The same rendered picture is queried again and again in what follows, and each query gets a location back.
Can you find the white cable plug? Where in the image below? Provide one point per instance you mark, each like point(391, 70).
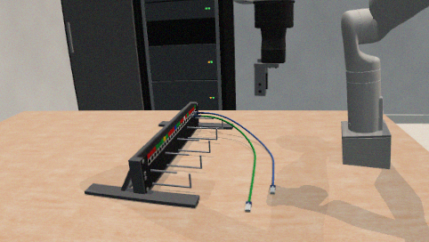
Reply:
point(272, 188)
point(248, 206)

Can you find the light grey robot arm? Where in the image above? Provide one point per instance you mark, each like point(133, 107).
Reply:
point(363, 76)

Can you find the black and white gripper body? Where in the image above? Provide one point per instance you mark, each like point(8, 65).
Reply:
point(273, 17)

